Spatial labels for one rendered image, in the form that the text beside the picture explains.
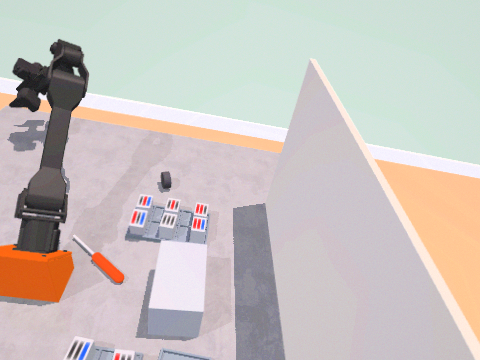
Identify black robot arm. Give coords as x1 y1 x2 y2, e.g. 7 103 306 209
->
12 39 89 254

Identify orange-handled screwdriver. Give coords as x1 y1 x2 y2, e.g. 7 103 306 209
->
73 234 124 283

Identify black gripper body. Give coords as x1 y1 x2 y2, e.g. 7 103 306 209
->
17 62 48 112

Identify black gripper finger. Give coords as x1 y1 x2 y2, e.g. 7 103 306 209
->
8 98 27 108
16 80 32 91

